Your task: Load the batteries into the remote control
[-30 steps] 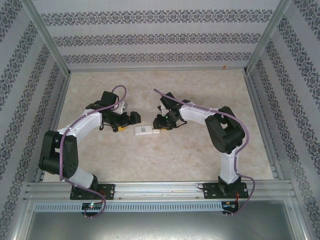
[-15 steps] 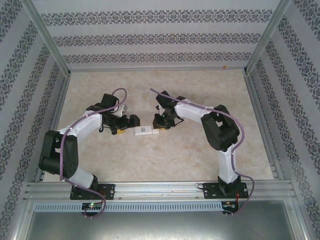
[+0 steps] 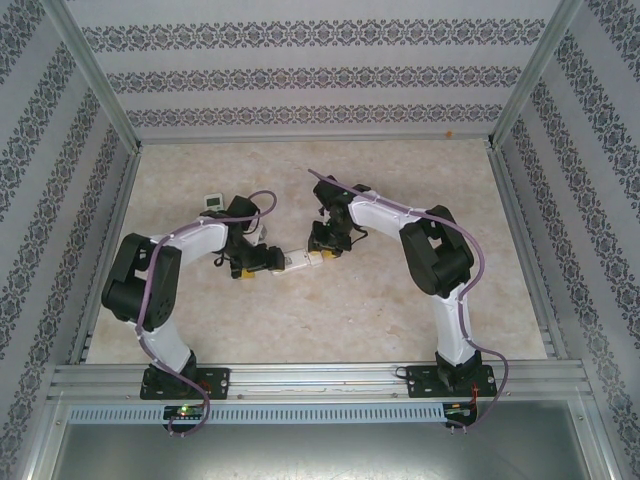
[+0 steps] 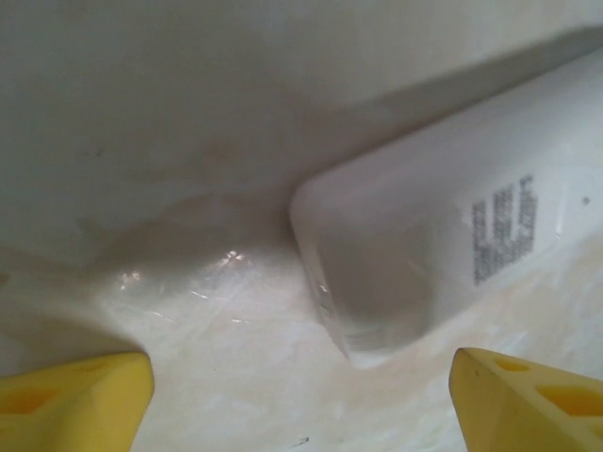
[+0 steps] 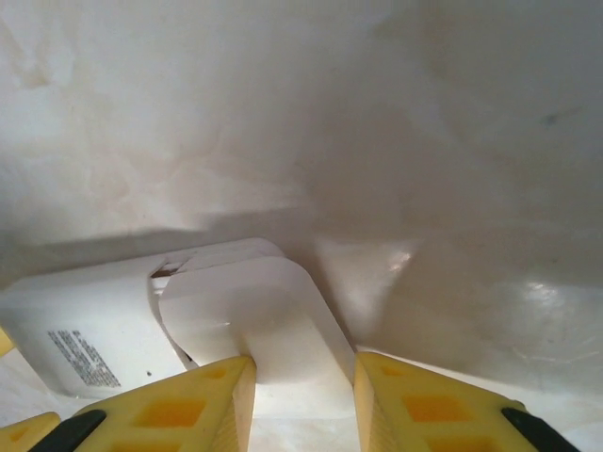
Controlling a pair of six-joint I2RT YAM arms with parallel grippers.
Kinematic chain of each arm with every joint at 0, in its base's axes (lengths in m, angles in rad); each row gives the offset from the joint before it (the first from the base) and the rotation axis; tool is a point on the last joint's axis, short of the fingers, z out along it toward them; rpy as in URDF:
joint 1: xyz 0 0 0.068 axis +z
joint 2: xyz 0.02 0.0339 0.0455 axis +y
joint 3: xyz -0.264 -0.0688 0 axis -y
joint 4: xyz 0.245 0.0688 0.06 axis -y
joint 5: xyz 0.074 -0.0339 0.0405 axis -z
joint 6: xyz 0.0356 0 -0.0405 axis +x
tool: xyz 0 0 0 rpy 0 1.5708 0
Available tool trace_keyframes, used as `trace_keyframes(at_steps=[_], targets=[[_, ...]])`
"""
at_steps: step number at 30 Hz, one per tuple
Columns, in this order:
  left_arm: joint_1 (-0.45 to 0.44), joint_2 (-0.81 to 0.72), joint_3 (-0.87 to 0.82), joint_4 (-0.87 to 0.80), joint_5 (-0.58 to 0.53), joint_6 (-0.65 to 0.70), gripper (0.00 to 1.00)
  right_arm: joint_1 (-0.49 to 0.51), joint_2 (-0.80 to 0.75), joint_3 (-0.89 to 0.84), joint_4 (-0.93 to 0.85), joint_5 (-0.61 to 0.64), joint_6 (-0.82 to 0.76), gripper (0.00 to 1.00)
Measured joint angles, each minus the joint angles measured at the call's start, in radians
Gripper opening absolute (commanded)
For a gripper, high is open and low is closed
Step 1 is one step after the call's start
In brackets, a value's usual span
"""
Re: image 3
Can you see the white remote control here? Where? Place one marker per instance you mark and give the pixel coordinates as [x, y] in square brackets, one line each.
[212, 202]
[295, 262]

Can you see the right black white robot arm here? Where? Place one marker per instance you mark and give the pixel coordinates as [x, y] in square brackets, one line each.
[380, 212]

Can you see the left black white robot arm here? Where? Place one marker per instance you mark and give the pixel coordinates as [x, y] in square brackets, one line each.
[200, 240]

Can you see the left controller circuit board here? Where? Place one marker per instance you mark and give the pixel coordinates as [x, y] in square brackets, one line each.
[182, 411]

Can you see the controller circuit board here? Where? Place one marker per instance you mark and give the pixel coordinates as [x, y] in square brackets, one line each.
[182, 411]
[460, 410]

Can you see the grey metal sheet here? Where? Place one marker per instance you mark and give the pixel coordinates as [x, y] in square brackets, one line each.
[320, 452]

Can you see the right controller circuit board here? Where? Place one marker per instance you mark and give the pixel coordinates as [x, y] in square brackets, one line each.
[460, 410]

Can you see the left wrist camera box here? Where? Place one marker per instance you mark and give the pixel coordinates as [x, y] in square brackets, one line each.
[257, 235]

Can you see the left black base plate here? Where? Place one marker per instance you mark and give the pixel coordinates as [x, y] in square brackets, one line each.
[217, 382]

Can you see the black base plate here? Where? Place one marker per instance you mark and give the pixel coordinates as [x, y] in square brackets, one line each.
[217, 382]
[420, 382]

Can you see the aluminium mounting rail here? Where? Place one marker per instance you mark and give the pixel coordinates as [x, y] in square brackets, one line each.
[320, 382]

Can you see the aluminium table side rail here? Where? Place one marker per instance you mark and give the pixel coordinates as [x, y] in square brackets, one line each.
[112, 210]
[525, 250]

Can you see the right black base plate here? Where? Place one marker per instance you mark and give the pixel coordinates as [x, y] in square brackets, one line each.
[420, 382]

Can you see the aluminium frame upright post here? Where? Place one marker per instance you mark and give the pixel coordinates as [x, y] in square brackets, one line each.
[537, 70]
[90, 70]

